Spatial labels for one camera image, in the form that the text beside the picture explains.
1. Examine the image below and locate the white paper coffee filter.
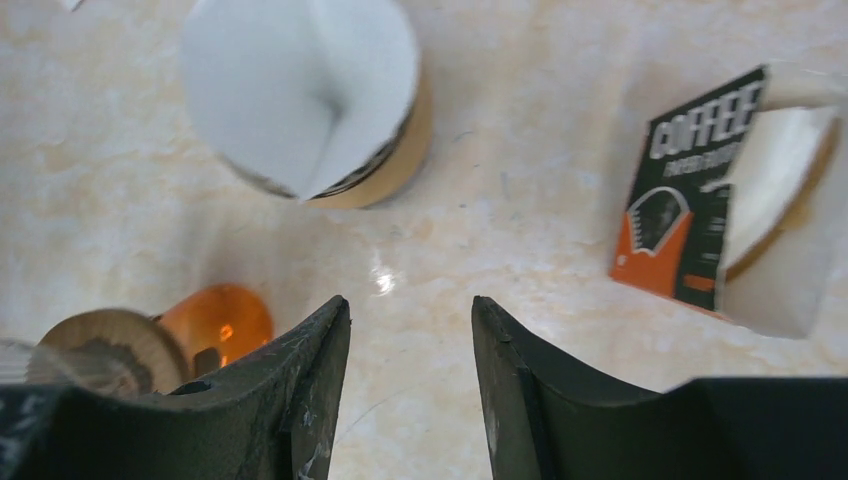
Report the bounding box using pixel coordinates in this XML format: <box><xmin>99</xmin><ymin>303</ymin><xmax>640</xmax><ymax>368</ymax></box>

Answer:
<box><xmin>179</xmin><ymin>1</ymin><xmax>422</xmax><ymax>202</ymax></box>

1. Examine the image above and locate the dark wooden ring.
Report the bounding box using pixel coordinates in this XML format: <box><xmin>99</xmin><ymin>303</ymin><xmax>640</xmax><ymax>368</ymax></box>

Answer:
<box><xmin>36</xmin><ymin>307</ymin><xmax>193</xmax><ymax>399</ymax></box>

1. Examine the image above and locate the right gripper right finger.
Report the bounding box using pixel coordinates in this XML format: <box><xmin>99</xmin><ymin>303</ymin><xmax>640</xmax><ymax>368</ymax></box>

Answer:
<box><xmin>472</xmin><ymin>296</ymin><xmax>847</xmax><ymax>479</ymax></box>

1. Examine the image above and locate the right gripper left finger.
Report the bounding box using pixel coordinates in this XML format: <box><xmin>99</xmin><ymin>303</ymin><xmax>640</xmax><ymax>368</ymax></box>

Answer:
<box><xmin>1</xmin><ymin>296</ymin><xmax>351</xmax><ymax>479</ymax></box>

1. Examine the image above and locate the light wooden dripper ring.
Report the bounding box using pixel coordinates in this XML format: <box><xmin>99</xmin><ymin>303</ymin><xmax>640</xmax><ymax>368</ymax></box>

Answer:
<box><xmin>307</xmin><ymin>66</ymin><xmax>435</xmax><ymax>211</ymax></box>

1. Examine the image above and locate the clear glass dripper cone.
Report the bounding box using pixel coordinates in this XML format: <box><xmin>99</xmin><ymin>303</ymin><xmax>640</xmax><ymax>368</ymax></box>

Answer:
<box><xmin>217</xmin><ymin>114</ymin><xmax>412</xmax><ymax>200</ymax></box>

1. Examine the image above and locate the orange coffee filter box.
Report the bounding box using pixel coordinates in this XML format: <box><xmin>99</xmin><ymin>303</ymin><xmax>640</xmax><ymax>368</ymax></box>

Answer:
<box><xmin>609</xmin><ymin>60</ymin><xmax>848</xmax><ymax>340</ymax></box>

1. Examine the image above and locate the orange glass flask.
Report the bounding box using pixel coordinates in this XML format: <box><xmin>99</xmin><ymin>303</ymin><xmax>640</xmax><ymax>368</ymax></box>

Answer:
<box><xmin>155</xmin><ymin>283</ymin><xmax>274</xmax><ymax>379</ymax></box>

